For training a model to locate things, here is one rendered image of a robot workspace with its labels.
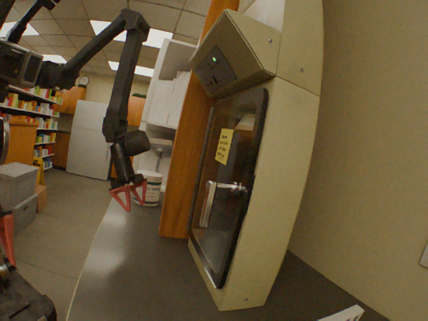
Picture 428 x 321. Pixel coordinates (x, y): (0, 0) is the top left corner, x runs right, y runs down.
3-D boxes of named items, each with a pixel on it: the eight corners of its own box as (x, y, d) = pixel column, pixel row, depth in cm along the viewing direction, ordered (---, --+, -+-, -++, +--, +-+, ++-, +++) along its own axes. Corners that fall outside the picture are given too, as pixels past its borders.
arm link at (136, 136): (116, 128, 68) (102, 125, 59) (144, 115, 66) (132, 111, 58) (125, 162, 67) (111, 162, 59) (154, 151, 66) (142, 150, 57)
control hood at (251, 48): (216, 100, 65) (223, 71, 64) (276, 76, 34) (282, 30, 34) (180, 91, 61) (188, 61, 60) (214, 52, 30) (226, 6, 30)
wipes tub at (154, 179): (157, 200, 110) (162, 172, 109) (158, 208, 98) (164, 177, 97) (133, 196, 106) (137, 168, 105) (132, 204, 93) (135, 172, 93)
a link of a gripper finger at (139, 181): (154, 200, 69) (146, 174, 69) (145, 206, 62) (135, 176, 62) (137, 206, 70) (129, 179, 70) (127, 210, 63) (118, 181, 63)
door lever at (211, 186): (227, 231, 39) (221, 226, 42) (238, 183, 39) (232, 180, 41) (199, 229, 37) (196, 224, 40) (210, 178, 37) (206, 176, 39)
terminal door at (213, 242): (189, 232, 66) (215, 106, 64) (221, 293, 37) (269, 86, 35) (186, 232, 66) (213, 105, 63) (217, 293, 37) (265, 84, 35)
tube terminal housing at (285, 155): (253, 246, 75) (292, 48, 71) (306, 295, 45) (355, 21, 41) (187, 244, 67) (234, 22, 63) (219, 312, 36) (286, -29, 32)
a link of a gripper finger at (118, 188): (145, 205, 62) (135, 176, 62) (134, 211, 55) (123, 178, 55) (127, 210, 63) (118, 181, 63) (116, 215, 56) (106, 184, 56)
